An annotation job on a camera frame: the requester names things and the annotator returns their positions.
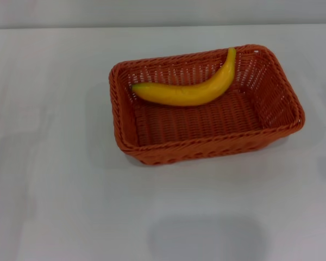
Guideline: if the yellow banana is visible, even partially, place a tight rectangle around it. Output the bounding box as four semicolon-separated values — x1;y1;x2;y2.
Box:
131;47;237;107

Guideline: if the orange woven rectangular basket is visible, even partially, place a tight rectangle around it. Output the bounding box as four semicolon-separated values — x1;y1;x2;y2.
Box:
108;43;306;166

